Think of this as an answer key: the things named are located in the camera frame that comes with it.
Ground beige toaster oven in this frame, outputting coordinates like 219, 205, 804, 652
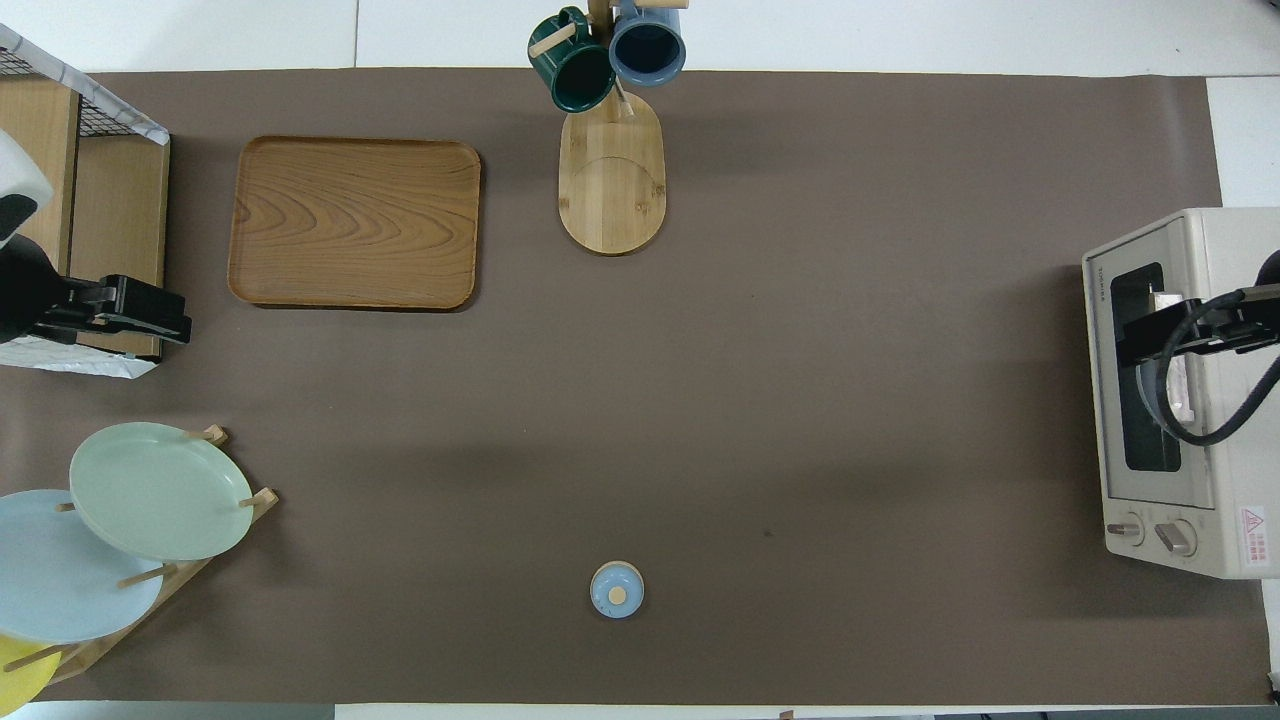
1082, 207, 1280, 581

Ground wooden serving tray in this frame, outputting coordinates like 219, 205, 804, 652
228, 136, 482, 311

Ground glass oven door with handle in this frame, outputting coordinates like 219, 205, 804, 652
1082, 215, 1217, 511

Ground blue mug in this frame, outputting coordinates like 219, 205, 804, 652
608, 0, 688, 87

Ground large light blue plate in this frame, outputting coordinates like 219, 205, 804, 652
0, 489, 166, 645

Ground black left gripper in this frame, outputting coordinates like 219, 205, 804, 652
0, 238, 193, 347

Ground dark green mug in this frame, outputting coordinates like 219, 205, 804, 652
528, 8, 617, 113

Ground wooden shelf with wire mesh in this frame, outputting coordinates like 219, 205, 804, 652
0, 25, 171, 379

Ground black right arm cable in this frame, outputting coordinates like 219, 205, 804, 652
1138, 286, 1280, 447

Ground yellow plate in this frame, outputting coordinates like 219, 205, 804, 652
0, 635, 61, 717

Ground wooden mug tree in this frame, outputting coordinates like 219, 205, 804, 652
530, 0, 689, 256

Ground pale green plate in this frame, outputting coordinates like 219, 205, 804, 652
69, 422, 255, 561

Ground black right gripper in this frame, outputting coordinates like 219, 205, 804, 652
1118, 284, 1280, 367

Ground blue dome with wooden knob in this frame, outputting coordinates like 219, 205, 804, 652
590, 561, 645, 619

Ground brown table mat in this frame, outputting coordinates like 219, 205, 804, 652
0, 68, 1273, 707

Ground wooden plate rack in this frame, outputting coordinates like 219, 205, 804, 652
5, 425, 279, 687

